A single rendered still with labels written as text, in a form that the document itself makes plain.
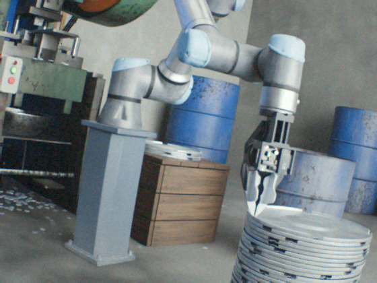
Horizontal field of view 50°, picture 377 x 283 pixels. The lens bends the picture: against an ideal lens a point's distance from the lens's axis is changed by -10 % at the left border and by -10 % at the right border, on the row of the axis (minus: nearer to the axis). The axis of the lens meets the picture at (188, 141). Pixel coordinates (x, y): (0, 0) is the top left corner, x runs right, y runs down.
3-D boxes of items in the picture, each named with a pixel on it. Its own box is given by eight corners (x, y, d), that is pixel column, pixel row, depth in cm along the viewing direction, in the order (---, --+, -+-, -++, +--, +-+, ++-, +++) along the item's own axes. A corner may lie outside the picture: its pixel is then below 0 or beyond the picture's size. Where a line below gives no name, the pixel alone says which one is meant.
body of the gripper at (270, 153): (254, 172, 82) (267, 108, 81) (242, 166, 90) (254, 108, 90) (291, 178, 83) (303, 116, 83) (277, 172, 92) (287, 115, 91)
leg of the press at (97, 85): (95, 215, 200) (132, 22, 196) (76, 216, 192) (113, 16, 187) (12, 170, 260) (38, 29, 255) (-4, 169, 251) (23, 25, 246)
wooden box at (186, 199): (214, 242, 195) (230, 166, 193) (147, 246, 169) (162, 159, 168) (159, 217, 224) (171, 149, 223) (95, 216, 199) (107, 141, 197)
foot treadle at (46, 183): (63, 199, 172) (65, 186, 172) (43, 198, 164) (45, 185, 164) (5, 166, 210) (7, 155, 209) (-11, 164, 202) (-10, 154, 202)
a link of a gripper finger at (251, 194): (246, 219, 84) (256, 172, 84) (237, 212, 90) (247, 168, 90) (260, 221, 85) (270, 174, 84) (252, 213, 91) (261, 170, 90)
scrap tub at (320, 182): (343, 266, 183) (368, 163, 180) (305, 286, 151) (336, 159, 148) (268, 242, 210) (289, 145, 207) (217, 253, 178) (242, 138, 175)
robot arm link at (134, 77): (104, 93, 150) (112, 54, 149) (141, 100, 155) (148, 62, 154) (110, 93, 138) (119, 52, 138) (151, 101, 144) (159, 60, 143)
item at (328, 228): (359, 222, 103) (359, 219, 103) (384, 250, 75) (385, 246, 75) (250, 202, 108) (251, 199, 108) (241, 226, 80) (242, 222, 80)
